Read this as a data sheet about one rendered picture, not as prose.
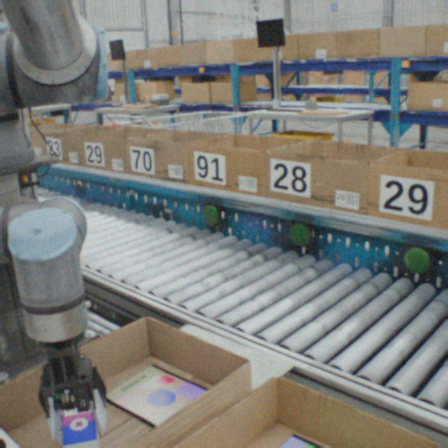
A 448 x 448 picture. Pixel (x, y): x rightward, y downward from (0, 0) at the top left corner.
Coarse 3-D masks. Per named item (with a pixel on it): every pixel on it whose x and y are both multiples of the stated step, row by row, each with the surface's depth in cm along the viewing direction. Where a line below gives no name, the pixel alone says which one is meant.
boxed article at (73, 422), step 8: (64, 416) 81; (72, 416) 81; (80, 416) 81; (88, 416) 81; (64, 424) 79; (72, 424) 79; (80, 424) 79; (88, 424) 79; (64, 432) 77; (72, 432) 77; (80, 432) 77; (88, 432) 77; (96, 432) 77; (64, 440) 75; (72, 440) 75; (80, 440) 75; (88, 440) 75; (96, 440) 75
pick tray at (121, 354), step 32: (96, 352) 96; (128, 352) 102; (160, 352) 104; (192, 352) 97; (224, 352) 90; (32, 384) 86; (224, 384) 81; (0, 416) 82; (32, 416) 87; (128, 416) 87; (192, 416) 76
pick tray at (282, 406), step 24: (264, 384) 80; (288, 384) 80; (240, 408) 76; (264, 408) 81; (288, 408) 82; (312, 408) 78; (336, 408) 75; (216, 432) 73; (240, 432) 77; (264, 432) 82; (288, 432) 81; (312, 432) 79; (336, 432) 76; (360, 432) 73; (384, 432) 69; (408, 432) 67
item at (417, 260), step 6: (408, 252) 135; (414, 252) 134; (420, 252) 133; (426, 252) 133; (408, 258) 136; (414, 258) 134; (420, 258) 133; (426, 258) 132; (408, 264) 136; (414, 264) 135; (420, 264) 133; (426, 264) 132; (414, 270) 135; (420, 270) 134
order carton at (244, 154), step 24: (192, 144) 194; (216, 144) 210; (240, 144) 215; (264, 144) 207; (288, 144) 199; (192, 168) 197; (240, 168) 180; (264, 168) 173; (240, 192) 183; (264, 192) 176
